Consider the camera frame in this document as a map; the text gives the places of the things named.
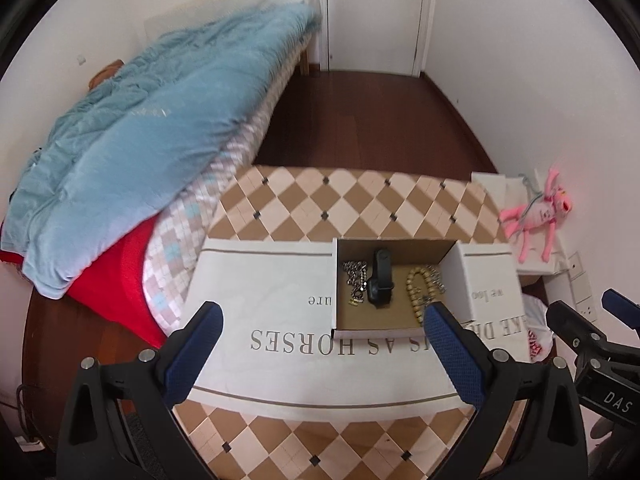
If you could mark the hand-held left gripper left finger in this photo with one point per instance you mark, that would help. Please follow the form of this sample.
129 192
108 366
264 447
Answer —
195 355

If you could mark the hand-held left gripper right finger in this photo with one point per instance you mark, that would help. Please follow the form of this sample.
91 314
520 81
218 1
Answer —
452 350

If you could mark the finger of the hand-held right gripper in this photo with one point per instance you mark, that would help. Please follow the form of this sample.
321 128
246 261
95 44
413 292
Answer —
622 307
570 325

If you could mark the cardboard box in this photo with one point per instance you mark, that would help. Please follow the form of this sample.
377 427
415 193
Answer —
395 317

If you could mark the black smart band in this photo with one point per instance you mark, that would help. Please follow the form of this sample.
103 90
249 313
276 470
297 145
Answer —
381 280

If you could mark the white plastic bag red print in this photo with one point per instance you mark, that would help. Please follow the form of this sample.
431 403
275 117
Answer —
537 330

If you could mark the red blanket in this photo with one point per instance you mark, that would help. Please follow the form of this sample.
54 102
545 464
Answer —
120 280

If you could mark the checkered printed tablecloth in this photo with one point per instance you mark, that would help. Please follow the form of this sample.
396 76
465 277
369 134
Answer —
280 280

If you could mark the pink plush toy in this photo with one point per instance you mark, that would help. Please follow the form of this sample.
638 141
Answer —
542 215

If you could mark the checkered bed sheet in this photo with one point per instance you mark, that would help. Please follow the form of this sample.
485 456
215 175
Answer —
180 240

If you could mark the light blue quilt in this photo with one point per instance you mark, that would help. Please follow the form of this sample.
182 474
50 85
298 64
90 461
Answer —
125 150

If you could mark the brown pillow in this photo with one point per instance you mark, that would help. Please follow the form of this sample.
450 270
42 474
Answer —
106 72

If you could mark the white door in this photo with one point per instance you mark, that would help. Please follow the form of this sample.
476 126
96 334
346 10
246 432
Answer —
375 15

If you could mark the wooden bed frame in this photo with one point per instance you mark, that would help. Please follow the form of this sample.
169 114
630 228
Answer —
305 57

